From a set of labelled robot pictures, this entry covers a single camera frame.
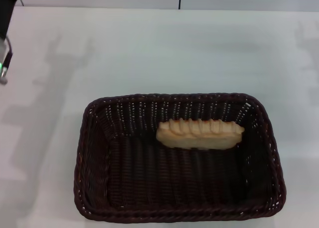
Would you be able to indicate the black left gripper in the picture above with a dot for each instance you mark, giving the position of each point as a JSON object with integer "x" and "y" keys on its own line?
{"x": 7, "y": 9}

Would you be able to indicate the orange striped bread loaf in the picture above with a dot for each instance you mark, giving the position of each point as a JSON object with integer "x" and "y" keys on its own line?
{"x": 199, "y": 138}

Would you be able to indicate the dark brown wicker basket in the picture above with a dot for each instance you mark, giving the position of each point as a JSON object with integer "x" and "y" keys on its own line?
{"x": 179, "y": 178}

